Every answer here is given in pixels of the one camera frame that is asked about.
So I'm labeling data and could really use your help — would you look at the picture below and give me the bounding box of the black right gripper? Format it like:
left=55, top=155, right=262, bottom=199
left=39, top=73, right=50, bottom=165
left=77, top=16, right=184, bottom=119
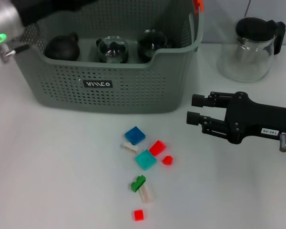
left=186, top=91, right=286, bottom=145

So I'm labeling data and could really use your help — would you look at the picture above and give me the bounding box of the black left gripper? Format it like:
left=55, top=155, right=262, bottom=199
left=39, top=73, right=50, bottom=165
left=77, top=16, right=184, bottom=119
left=10, top=0, right=98, bottom=27

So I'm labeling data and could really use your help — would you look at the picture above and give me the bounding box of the blue square building brick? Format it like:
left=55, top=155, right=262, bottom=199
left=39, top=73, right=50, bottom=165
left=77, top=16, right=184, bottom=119
left=124, top=125, right=146, bottom=146

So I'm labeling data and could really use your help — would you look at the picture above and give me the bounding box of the cyan square building brick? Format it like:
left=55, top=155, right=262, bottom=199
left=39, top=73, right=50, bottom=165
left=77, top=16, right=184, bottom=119
left=134, top=149, right=157, bottom=171

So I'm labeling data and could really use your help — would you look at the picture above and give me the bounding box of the small white building brick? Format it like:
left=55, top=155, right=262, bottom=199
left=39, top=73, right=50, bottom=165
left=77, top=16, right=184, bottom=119
left=121, top=142, right=139, bottom=153

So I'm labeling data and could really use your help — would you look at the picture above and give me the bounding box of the glass teacup with black sleeve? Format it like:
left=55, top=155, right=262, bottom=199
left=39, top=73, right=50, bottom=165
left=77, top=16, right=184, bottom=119
left=137, top=29, right=176, bottom=62
left=96, top=35, right=130, bottom=64

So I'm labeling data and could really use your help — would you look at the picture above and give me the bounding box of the green stepped building brick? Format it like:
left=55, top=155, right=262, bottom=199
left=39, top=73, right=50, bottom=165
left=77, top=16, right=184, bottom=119
left=130, top=175, right=146, bottom=193

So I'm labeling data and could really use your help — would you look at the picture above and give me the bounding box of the translucent white building brick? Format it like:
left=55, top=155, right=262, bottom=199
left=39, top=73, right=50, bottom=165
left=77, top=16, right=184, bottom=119
left=138, top=184, right=155, bottom=204

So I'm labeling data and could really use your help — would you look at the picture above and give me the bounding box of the small red square brick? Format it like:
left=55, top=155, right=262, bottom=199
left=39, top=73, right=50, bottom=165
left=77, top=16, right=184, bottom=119
left=133, top=209, right=144, bottom=221

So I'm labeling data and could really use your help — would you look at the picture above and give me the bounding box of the grey-green perforated storage bin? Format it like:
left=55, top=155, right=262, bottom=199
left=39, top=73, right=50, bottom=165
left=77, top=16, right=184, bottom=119
left=13, top=0, right=204, bottom=114

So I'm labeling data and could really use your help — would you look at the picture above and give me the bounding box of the dark clay teapot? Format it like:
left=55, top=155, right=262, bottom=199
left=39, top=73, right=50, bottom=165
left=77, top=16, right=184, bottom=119
left=44, top=32, right=81, bottom=61

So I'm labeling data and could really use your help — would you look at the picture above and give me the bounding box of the red rectangular building brick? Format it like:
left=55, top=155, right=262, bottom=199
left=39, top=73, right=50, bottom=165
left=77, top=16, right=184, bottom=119
left=149, top=140, right=167, bottom=157

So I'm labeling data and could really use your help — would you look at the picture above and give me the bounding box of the small red round-top brick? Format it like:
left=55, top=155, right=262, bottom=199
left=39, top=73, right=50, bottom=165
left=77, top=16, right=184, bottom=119
left=162, top=155, right=174, bottom=166

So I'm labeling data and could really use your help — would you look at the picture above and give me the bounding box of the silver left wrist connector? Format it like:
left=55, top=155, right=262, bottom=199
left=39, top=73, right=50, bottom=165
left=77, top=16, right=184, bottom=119
left=0, top=44, right=15, bottom=63

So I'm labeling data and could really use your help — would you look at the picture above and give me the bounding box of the glass teapot with black lid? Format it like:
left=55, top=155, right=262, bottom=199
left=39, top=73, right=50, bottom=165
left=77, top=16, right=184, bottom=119
left=216, top=17, right=286, bottom=83

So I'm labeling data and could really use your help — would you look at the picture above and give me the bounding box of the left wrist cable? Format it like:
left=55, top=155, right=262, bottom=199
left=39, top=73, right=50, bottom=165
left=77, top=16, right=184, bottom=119
left=13, top=44, right=30, bottom=55

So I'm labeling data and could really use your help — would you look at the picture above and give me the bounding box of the thin wall cable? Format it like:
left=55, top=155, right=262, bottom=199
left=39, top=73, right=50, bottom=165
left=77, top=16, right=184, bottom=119
left=244, top=0, right=253, bottom=16

